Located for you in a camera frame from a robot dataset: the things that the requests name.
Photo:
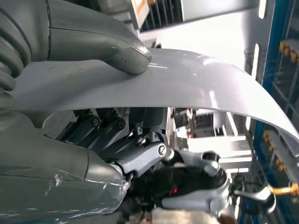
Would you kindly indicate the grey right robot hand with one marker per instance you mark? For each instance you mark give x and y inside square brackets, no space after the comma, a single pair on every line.
[81,37]

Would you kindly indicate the blue metal shelf rack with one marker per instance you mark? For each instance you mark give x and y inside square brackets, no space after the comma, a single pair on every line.
[275,31]

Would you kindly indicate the silver and black humanoid robot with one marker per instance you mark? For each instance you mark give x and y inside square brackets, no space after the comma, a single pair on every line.
[186,202]

